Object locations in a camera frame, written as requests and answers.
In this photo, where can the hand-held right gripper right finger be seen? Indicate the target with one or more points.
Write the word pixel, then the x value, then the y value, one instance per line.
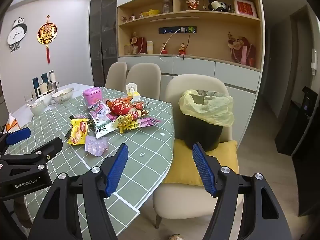
pixel 203 172

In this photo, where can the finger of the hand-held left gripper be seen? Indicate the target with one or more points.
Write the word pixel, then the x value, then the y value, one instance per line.
pixel 18 135
pixel 50 147

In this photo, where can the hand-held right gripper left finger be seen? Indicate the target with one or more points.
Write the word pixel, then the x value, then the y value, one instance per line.
pixel 116 172

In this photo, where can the yellow snack packet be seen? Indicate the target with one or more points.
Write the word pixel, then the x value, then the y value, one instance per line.
pixel 78 132

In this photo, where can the pale purple wrapper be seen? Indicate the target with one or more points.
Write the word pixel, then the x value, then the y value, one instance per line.
pixel 96 146

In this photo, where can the black trash bin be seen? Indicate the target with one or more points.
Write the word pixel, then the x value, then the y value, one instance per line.
pixel 200 135

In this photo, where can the small pink wrapper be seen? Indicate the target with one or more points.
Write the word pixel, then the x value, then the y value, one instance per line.
pixel 80 116

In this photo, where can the white green packet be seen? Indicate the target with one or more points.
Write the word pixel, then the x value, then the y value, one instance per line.
pixel 102 130

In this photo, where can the gold red crinkled wrapper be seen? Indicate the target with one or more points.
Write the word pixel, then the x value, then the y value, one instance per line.
pixel 123 122

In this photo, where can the long purple wrapper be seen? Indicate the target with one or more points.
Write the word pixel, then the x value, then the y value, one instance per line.
pixel 145 123

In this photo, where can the purple cartoon packet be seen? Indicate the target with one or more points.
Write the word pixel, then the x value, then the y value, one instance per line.
pixel 98 111

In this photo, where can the brown snack wrapper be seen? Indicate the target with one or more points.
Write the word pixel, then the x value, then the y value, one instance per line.
pixel 142 110

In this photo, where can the orange snack packet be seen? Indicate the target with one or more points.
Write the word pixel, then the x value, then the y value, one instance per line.
pixel 128 99

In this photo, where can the person's left forearm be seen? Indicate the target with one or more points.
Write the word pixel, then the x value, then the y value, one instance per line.
pixel 22 207

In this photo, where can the orange tissue box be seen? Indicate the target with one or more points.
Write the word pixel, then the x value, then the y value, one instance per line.
pixel 11 123

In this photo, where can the yellow cushion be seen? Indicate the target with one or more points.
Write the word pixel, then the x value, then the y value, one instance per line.
pixel 182 165

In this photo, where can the white bowl with spoon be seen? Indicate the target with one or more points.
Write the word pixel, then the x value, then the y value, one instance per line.
pixel 37 108

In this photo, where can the drinking glass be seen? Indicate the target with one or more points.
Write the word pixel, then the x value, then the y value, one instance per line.
pixel 28 100

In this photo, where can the green checked tablecloth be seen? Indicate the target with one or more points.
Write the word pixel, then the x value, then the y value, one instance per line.
pixel 142 145

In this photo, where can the bowl with dark food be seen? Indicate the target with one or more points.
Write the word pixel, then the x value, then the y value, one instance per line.
pixel 43 100

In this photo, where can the beige dining chair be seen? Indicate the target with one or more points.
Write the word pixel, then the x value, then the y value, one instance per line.
pixel 175 205
pixel 145 80
pixel 116 75

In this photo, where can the dark teal thermos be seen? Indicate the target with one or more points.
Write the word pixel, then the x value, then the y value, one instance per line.
pixel 35 87

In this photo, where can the large patterned bowl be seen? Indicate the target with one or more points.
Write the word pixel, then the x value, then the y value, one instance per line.
pixel 62 96

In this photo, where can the steel mug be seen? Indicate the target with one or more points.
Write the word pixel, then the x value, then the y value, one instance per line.
pixel 53 87

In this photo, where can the teal flask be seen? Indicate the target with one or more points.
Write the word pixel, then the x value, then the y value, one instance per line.
pixel 44 80

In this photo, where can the pink plastic container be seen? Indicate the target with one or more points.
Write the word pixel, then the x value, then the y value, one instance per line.
pixel 93 96

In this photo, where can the white thermos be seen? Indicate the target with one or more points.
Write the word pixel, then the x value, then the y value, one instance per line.
pixel 51 76

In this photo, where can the small patterned object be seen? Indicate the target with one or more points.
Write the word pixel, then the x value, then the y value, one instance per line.
pixel 175 237

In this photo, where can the yellow white toy house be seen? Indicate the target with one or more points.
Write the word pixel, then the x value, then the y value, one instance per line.
pixel 132 92

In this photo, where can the dark water dispenser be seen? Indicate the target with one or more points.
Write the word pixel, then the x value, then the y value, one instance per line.
pixel 295 125

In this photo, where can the white sideboard cabinet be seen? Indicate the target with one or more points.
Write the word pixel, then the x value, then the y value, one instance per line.
pixel 200 67

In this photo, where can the small red packet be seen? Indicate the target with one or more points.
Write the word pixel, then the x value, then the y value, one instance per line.
pixel 250 62

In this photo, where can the clear glass jar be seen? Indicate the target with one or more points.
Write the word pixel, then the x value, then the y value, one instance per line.
pixel 130 50

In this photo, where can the dark glass cabinet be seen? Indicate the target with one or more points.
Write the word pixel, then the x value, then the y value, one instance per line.
pixel 103 35

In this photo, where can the pink box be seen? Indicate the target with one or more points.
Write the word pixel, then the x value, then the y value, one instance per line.
pixel 244 55

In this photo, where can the red doll figurine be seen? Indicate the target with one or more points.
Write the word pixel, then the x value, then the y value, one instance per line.
pixel 164 49
pixel 182 49

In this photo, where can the cream tumbler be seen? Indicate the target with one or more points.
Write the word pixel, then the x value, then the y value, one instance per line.
pixel 149 47

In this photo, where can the flower bouquet red bag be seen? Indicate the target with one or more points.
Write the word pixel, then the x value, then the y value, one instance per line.
pixel 240 47

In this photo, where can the wooden shelf unit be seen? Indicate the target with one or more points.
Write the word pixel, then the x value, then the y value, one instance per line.
pixel 215 42

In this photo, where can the red gift bag with flower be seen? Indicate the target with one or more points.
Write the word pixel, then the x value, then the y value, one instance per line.
pixel 140 43

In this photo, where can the green charger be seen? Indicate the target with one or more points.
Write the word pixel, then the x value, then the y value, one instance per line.
pixel 191 29

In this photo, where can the black power strip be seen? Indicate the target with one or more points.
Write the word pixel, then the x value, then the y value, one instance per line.
pixel 167 30

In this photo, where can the small teaware set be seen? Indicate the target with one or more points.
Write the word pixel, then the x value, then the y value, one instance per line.
pixel 128 18

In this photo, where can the panda wine bottle holder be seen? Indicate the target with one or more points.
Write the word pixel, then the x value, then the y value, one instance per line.
pixel 218 5

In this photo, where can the fortune god figurine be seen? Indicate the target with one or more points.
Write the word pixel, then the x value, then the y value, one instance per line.
pixel 192 4

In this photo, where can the tall glass jar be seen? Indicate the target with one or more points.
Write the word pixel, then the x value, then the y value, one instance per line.
pixel 167 7

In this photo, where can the red framed picture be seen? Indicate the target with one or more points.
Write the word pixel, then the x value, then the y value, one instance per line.
pixel 245 7

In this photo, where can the panda wall clock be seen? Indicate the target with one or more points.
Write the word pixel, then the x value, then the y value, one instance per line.
pixel 16 33

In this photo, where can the red gold wall ornament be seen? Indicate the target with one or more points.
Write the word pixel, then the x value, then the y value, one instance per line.
pixel 47 33

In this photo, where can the white wall switch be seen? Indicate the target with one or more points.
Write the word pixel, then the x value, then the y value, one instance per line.
pixel 313 58

